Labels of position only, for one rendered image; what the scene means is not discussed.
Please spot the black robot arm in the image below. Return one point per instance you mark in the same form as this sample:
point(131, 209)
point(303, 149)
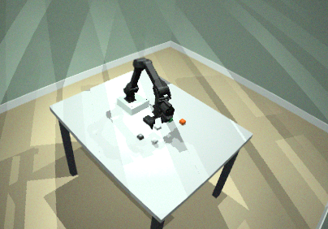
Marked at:
point(160, 88)

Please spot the orange block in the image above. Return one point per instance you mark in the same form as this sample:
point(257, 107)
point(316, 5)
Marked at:
point(182, 121)

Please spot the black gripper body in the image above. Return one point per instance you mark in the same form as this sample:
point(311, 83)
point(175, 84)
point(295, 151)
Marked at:
point(151, 120)

